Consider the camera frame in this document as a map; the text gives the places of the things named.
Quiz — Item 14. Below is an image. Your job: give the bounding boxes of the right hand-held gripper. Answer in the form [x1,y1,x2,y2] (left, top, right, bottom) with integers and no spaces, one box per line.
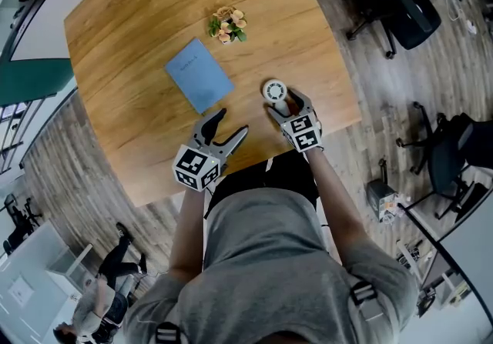
[263,89,324,154]

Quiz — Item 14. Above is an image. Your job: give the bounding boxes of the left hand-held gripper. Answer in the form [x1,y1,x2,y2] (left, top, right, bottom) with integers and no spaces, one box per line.
[171,107,250,193]

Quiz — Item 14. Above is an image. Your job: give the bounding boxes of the white handheld fan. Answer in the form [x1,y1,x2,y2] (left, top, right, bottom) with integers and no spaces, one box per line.
[261,78,296,119]

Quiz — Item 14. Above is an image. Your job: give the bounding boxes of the person's right forearm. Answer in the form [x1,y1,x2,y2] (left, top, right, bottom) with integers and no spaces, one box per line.
[306,148,367,269]

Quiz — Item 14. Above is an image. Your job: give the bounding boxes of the person's left forearm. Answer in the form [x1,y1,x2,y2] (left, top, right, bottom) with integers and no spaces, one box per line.
[168,188,207,279]

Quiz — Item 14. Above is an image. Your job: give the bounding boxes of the round wooden table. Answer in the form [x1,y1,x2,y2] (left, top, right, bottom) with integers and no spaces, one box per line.
[63,0,364,209]

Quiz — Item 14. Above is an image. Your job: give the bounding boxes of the grey office desk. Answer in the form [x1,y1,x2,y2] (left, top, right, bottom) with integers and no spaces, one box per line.
[397,175,493,309]

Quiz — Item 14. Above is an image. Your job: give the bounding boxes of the blue notebook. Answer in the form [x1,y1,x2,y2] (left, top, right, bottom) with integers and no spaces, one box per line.
[165,37,236,116]

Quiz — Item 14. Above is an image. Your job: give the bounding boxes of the person's black trousers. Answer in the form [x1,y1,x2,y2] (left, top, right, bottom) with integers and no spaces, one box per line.
[203,152,321,221]

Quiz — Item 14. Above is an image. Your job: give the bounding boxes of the potted flowers in white pot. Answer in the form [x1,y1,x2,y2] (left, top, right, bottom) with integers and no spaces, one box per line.
[207,5,249,45]

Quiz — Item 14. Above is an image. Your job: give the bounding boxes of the grey box with clutter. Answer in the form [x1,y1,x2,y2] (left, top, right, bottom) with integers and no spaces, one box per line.
[365,179,406,225]

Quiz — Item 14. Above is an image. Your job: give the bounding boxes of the person's grey shirt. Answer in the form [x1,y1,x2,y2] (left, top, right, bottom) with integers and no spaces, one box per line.
[122,186,420,344]

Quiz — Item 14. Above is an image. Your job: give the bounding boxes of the black office chair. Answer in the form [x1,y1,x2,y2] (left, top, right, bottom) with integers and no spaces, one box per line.
[395,101,493,221]
[334,0,465,61]
[2,192,44,255]

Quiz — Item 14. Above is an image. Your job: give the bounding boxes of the green partition panel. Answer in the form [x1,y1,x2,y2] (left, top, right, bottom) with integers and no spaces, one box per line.
[0,57,76,107]

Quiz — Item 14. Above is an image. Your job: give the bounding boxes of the white partition panel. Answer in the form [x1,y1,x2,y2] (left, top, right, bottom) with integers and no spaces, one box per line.
[9,0,155,63]

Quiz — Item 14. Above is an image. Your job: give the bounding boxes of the black metal railing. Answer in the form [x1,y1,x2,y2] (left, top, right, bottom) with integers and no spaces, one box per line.
[0,88,79,175]

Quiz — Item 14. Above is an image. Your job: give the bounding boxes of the white cabinet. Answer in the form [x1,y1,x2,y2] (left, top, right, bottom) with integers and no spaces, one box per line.
[0,219,96,344]

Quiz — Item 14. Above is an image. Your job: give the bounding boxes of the white floor cable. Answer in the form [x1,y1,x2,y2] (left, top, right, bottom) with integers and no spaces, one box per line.
[444,0,469,22]

